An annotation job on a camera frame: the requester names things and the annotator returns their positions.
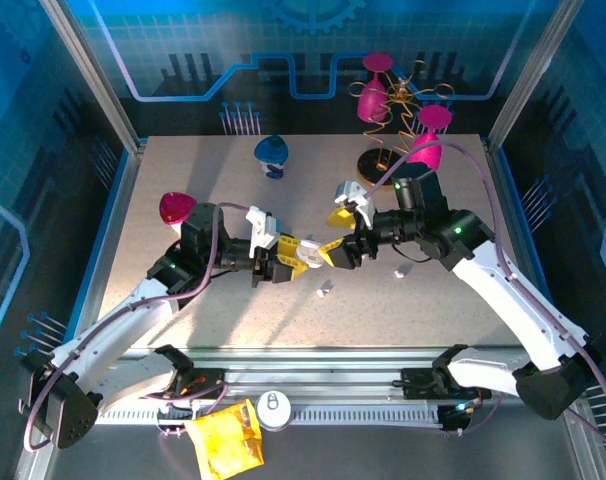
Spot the aluminium frame post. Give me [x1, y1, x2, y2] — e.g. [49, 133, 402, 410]
[485, 0, 584, 151]
[37, 0, 147, 154]

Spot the white round can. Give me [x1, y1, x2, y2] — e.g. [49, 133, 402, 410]
[255, 389, 293, 432]

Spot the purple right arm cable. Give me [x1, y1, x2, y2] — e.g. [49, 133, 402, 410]
[365, 141, 606, 451]

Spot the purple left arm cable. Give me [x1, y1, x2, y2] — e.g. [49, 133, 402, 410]
[20, 201, 254, 454]

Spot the white slotted cable duct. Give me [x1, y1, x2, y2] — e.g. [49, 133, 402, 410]
[95, 403, 447, 427]

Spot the black controller board with LED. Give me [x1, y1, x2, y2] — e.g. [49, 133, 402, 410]
[440, 397, 487, 436]

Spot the magenta wine glass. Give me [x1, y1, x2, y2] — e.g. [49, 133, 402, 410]
[406, 104, 453, 171]
[357, 52, 395, 125]

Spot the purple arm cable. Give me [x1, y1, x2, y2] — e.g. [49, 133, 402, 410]
[365, 141, 606, 451]
[20, 201, 254, 454]

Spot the white cup with magenta lid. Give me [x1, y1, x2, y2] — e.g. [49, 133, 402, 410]
[158, 191, 199, 236]

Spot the gold wire glass rack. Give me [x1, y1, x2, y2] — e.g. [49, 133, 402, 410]
[346, 58, 455, 185]

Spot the yellow snack bag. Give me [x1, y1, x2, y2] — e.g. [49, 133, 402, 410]
[183, 399, 265, 480]

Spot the aluminium frame rail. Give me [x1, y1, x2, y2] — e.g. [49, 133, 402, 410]
[117, 344, 584, 407]

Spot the white cup with blue lid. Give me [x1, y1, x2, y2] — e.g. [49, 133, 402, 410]
[253, 134, 289, 180]

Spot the white earbud charging case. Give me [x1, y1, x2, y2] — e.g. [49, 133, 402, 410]
[295, 239, 327, 270]

